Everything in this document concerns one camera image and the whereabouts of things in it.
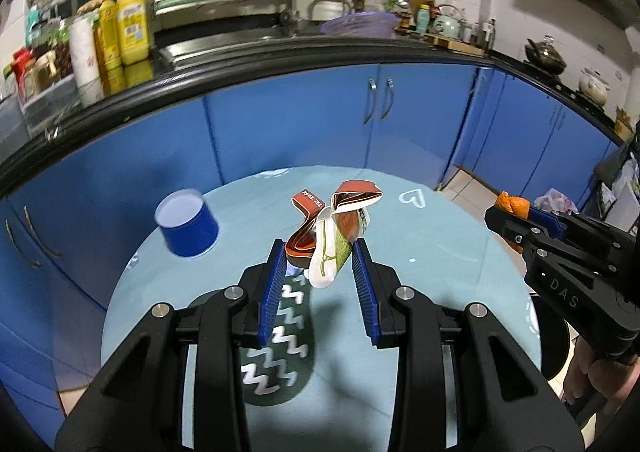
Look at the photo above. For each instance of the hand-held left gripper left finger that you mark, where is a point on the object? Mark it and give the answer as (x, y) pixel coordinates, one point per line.
(272, 292)

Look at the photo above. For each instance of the black pepper grinder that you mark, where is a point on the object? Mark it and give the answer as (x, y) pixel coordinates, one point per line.
(489, 34)

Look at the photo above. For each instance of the yellow detergent bottle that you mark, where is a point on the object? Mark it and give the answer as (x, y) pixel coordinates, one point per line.
(132, 27)

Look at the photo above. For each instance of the blue cup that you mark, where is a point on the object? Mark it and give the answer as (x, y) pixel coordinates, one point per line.
(192, 232)

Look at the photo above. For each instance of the wok with glass lid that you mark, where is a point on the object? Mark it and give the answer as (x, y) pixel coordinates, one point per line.
(545, 59)

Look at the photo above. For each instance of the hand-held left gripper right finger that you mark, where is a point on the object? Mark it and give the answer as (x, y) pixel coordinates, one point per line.
(365, 292)

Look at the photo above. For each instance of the person's right hand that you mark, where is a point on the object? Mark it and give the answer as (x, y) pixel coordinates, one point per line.
(600, 374)

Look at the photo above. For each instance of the white plastic bin liner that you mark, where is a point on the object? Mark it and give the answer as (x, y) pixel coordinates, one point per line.
(557, 199)

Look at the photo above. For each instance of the dark zigzag patterned mat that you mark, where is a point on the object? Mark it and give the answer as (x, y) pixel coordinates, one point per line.
(280, 372)

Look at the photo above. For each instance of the white ceramic pot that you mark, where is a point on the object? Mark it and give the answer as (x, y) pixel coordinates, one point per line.
(594, 87)

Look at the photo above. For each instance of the rectangular wooden cutting board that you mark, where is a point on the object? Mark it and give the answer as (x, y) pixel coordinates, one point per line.
(460, 46)

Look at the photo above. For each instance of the white bottle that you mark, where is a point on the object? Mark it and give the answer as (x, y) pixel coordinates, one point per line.
(84, 57)

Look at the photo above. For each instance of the orange oil bottle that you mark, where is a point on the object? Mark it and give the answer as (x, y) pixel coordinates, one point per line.
(107, 42)

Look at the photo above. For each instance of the mint green kettle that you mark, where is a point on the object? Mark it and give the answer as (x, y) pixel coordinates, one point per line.
(446, 27)

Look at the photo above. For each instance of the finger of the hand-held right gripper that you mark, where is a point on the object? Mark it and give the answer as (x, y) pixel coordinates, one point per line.
(505, 224)
(547, 222)

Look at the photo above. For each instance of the blue label bottle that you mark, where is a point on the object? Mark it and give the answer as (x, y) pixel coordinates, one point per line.
(423, 19)

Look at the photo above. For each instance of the purple plastic basket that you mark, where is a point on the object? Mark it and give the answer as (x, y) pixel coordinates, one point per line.
(357, 24)

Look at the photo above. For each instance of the red white wrapper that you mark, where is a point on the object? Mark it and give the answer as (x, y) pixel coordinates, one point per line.
(325, 252)

